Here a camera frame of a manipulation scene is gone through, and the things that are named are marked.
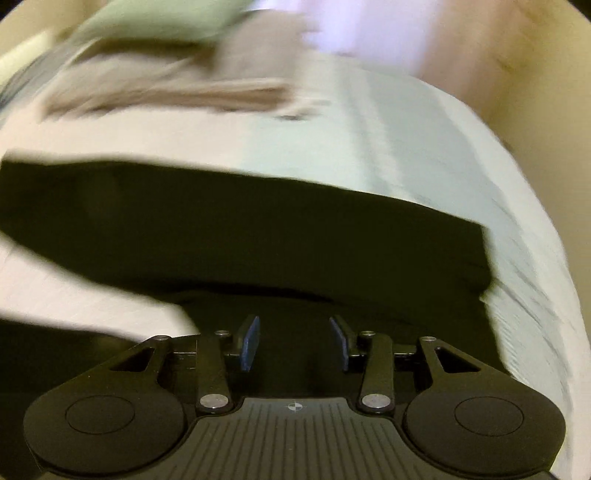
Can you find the bed with striped bedspread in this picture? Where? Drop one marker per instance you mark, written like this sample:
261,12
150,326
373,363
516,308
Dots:
369,138

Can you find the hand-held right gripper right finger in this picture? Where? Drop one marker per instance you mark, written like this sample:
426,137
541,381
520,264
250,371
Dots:
341,344

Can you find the black sweater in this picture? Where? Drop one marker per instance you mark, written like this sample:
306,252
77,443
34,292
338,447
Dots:
231,240

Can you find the folded beige blanket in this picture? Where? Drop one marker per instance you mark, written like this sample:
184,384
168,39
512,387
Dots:
184,78

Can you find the pink curtain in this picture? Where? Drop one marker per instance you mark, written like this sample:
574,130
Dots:
351,27

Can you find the folded green cloth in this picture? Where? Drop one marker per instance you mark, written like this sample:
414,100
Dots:
152,18

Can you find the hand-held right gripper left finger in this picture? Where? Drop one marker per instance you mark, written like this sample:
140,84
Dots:
249,344

